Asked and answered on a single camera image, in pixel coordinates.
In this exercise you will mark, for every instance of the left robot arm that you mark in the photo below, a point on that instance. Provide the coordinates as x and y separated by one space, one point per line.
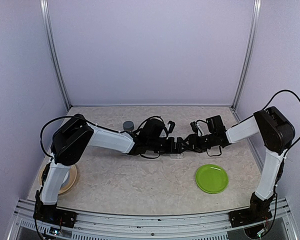
70 141

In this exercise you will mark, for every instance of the white bowl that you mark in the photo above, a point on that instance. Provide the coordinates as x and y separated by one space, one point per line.
68 180

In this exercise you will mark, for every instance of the clear plastic pill organizer box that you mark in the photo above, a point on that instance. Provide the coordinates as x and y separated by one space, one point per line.
177 156

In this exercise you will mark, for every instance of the aluminium frame post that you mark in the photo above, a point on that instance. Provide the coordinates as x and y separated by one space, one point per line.
248 53
44 7

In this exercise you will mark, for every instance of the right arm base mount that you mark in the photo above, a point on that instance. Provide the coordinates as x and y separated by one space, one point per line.
258 210

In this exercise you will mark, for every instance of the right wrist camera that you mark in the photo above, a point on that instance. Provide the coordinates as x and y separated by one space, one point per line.
197 129

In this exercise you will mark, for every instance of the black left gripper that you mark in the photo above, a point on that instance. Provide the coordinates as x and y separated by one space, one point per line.
171 148

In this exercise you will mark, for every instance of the front aluminium rail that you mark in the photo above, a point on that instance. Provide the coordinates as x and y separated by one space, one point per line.
91 223

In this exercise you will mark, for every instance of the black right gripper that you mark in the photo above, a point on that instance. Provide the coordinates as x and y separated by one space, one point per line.
195 144

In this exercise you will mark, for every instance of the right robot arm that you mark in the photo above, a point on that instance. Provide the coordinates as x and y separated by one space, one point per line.
238 162

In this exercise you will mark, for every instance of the green plate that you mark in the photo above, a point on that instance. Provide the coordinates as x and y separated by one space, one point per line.
211 178

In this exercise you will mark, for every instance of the beige plate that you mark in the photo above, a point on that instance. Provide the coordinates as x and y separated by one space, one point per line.
73 169

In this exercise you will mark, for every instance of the right aluminium frame post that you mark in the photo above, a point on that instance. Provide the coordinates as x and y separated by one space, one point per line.
248 53

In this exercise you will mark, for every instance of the left aluminium frame post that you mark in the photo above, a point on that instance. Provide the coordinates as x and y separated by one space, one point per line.
44 7

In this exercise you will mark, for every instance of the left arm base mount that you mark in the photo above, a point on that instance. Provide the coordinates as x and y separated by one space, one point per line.
55 215

